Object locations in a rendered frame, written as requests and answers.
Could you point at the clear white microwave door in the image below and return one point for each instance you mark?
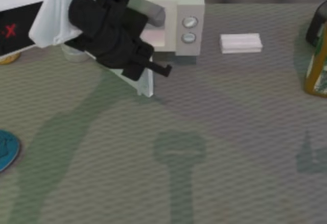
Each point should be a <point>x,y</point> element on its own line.
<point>146,86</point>

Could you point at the white toy microwave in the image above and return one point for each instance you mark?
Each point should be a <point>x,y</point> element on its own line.
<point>190,11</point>

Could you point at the grey round control knob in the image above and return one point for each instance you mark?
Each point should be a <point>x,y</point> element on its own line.
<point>190,22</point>
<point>188,37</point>

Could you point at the white rectangular block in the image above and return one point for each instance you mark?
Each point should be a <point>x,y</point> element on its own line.
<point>241,43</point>

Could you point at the yellow round object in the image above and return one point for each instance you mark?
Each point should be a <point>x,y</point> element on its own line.
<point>7,59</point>

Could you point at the blue round plate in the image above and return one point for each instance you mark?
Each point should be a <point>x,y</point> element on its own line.
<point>7,151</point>

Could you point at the yellow bottle with black cap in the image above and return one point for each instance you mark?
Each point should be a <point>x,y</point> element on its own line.
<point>316,63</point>

